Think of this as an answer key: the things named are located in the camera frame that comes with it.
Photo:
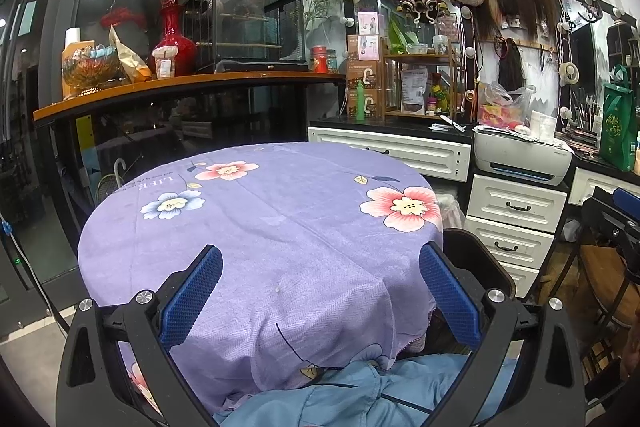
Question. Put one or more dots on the white printed mug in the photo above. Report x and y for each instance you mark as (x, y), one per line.
(440, 45)

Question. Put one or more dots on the embroidered headdress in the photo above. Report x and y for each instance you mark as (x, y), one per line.
(420, 2)

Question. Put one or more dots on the green bottle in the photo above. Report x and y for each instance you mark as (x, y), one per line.
(360, 102)

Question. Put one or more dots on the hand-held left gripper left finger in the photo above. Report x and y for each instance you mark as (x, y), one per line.
(192, 302)

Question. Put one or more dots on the glass candy bowl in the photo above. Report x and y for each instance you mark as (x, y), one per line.
(92, 69)

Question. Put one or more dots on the white printer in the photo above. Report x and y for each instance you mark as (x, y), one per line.
(520, 157)

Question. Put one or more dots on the green shopping bag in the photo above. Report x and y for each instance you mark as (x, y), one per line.
(617, 127)

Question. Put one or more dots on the blue jacket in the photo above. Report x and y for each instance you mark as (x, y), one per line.
(360, 397)

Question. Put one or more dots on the red feather decoration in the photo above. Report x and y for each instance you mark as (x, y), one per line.
(120, 17)

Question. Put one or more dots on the black hair bundle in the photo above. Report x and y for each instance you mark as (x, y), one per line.
(511, 67)

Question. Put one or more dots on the red tin can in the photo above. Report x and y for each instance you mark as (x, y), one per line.
(320, 61)

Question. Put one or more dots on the red vase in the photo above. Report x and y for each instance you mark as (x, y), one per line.
(174, 47)

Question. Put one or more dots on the vanity mirror with bulbs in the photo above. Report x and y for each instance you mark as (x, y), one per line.
(585, 52)

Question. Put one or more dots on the white plastic sack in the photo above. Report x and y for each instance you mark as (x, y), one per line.
(450, 212)

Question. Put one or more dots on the clear bag of colourful items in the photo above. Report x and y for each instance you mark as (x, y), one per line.
(500, 109)

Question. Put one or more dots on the brown printed box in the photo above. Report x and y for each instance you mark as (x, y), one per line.
(371, 103)
(367, 74)

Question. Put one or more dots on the cluster of makeup brushes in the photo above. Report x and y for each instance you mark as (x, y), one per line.
(585, 127)

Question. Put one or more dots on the plastic drink cup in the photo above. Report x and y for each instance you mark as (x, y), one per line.
(164, 66)

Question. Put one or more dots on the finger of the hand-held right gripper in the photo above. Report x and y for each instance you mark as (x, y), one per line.
(607, 219)
(630, 203)

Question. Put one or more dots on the purple floral tablecloth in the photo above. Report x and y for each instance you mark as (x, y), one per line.
(280, 247)

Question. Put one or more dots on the small straw hat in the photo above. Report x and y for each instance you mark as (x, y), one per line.
(569, 74)

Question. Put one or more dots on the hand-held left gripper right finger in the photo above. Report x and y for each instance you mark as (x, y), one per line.
(450, 299)

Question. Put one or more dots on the white drawer cabinet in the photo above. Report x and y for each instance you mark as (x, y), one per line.
(515, 217)

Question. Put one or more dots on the pink photo card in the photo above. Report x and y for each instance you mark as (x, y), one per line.
(368, 23)

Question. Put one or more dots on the wooden rack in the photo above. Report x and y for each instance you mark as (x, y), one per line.
(425, 58)

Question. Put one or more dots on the brown paper snack bag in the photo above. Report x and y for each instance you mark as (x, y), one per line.
(127, 59)

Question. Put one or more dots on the glass display case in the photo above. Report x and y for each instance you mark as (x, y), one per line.
(245, 22)

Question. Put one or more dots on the glass jar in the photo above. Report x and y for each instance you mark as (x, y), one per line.
(332, 62)

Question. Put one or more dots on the white vanity drawer unit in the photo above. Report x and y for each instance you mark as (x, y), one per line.
(390, 152)

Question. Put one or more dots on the green leaf packet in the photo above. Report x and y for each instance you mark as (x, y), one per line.
(402, 37)

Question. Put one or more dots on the white label pouch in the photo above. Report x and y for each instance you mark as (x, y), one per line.
(414, 92)

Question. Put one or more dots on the brown box pink picture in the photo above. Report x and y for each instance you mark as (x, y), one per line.
(365, 48)

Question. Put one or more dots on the wooden chair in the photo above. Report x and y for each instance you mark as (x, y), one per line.
(600, 277)

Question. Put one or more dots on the wooden counter shelf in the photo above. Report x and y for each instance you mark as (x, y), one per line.
(200, 84)

